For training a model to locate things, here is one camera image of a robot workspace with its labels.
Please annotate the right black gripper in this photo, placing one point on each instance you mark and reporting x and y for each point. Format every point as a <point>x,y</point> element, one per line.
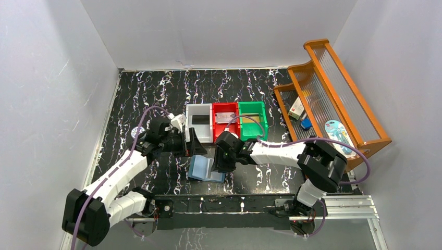
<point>219,162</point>

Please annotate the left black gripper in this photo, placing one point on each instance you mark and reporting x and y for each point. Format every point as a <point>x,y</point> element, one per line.
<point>187,144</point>

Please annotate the blue card holder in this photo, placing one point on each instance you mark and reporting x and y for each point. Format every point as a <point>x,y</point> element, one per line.
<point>200,169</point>

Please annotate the red plastic bin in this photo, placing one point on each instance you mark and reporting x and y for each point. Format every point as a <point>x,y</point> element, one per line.
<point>222,107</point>

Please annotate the white plastic bin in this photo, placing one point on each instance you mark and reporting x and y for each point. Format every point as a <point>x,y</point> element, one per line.
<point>203,132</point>

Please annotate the white credit card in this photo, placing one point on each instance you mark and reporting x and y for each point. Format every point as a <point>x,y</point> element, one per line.
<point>224,117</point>

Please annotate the green plastic bin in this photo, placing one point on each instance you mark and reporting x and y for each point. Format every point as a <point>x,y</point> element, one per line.
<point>256,122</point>

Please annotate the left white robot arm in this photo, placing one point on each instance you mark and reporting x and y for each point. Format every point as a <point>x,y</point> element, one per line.
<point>90,213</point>

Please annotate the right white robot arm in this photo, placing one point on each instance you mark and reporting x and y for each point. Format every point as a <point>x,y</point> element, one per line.
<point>322,164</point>

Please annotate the black card in white bin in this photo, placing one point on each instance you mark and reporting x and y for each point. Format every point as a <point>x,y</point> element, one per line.
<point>200,120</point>

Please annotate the gold card in green bin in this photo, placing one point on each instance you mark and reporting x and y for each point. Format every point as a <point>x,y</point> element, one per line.
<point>251,118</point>

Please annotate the blue round tape tin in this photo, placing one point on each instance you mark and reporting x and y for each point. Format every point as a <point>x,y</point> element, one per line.
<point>138,132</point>

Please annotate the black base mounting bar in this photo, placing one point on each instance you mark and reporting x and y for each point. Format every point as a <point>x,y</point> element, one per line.
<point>227,211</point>

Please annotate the small red white box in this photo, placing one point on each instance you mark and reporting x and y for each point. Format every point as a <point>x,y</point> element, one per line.
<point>297,110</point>

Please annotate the small blue object on shelf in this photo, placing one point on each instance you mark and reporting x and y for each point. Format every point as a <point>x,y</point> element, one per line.
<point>306,124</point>

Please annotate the orange wooden shelf rack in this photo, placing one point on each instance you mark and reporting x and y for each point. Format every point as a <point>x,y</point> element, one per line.
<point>327,92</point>

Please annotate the blue blister pack toy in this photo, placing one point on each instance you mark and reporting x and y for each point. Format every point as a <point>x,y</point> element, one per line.
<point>337,132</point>

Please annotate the aluminium rail frame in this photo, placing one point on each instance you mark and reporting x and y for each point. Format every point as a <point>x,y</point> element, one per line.
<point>329,207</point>

